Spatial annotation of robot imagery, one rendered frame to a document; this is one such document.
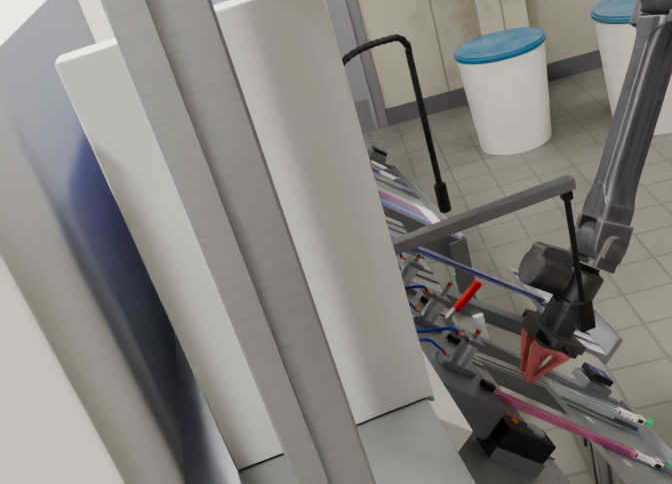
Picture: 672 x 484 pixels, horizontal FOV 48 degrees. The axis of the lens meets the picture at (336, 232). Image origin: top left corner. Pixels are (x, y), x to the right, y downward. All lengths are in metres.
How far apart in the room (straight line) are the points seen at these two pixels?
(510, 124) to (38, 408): 4.03
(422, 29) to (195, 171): 4.89
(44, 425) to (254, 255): 0.15
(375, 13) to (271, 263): 4.82
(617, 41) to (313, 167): 3.78
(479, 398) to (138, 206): 0.54
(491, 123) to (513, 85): 0.26
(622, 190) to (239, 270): 0.94
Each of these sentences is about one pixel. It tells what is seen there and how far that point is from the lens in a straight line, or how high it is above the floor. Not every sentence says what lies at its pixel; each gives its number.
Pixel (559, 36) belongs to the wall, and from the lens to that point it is 5.42.
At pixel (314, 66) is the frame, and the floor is 1.66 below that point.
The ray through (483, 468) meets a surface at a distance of 0.92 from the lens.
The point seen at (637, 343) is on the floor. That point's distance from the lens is 2.87.
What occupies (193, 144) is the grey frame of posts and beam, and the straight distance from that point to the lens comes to 0.32.
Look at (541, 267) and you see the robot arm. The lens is 1.18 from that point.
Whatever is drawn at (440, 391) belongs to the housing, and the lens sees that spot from 0.79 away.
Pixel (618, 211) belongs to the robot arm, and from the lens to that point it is 1.22.
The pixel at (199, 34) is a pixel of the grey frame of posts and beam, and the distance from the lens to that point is 0.31.
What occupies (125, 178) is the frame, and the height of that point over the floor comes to 1.63.
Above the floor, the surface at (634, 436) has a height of 0.74.
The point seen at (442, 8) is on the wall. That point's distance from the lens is 5.20.
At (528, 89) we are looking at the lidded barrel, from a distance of 4.32.
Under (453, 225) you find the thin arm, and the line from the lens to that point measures 0.91.
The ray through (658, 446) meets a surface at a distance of 1.48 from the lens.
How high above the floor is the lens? 1.77
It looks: 26 degrees down
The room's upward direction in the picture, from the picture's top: 17 degrees counter-clockwise
